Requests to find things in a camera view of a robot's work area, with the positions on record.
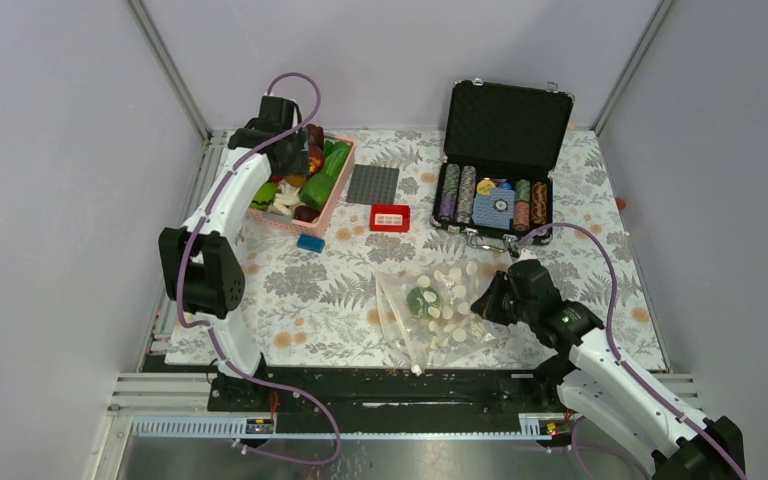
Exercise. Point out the dark purple plum toy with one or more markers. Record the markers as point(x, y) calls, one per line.
point(316, 137)

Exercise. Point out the blue lego brick near basket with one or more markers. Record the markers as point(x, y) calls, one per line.
point(311, 243)

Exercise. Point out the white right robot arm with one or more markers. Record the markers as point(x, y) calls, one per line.
point(666, 436)

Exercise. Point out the red lego brick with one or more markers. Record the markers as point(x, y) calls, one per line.
point(390, 218)

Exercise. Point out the black poker chip case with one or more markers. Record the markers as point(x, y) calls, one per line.
point(501, 136)

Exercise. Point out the blue playing card deck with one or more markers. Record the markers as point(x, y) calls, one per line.
point(494, 209)

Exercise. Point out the clear zip top bag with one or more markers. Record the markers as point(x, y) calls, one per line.
point(450, 332)

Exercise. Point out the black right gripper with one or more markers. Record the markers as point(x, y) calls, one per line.
point(487, 305)

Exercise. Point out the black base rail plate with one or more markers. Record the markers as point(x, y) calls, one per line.
point(387, 400)

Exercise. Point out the yellow lemon toy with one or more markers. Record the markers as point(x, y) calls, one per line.
point(297, 181)

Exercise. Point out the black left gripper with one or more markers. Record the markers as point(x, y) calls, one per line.
point(299, 164)

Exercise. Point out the dark red apple toy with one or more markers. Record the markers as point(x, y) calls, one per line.
point(316, 159)

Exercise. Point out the pink plastic basket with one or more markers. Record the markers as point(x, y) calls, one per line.
point(319, 227)

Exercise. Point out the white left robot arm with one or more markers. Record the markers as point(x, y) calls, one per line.
point(201, 259)

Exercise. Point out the dark grey lego baseplate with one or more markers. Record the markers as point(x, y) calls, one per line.
point(371, 185)

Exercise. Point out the dark eggplant toy in basket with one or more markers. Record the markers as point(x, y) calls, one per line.
point(306, 214)

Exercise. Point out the green bok choy toy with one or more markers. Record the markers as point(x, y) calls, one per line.
point(336, 154)

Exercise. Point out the white mushroom toy cluster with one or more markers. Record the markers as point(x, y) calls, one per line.
point(286, 200)

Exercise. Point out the green watermelon toy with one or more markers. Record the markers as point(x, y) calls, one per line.
point(264, 196)

